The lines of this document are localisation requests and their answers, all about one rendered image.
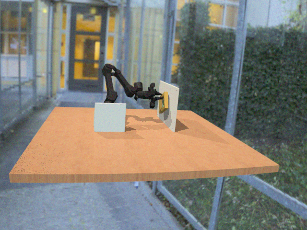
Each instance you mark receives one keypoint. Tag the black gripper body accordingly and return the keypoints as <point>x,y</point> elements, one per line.
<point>152,103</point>

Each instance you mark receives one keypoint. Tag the yellow picture frame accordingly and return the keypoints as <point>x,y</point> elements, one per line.
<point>163,103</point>

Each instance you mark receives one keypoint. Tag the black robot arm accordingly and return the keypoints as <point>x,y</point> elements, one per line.
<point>128,89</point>

